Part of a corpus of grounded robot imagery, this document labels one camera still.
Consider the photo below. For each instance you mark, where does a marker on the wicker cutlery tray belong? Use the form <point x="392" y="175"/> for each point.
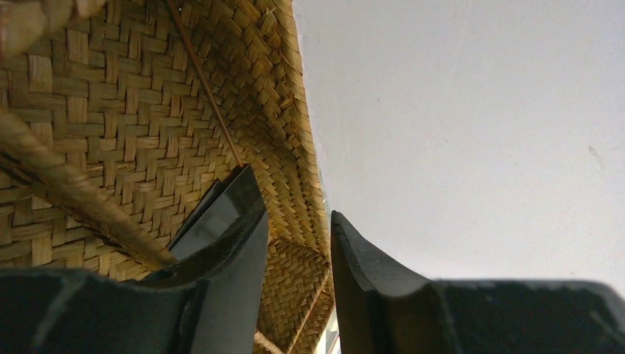
<point x="118" y="116"/>

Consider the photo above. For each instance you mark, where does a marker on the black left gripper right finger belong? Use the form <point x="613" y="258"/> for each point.
<point x="384" y="307"/>

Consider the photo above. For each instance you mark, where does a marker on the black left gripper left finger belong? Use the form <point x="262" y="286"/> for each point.
<point x="206" y="303"/>

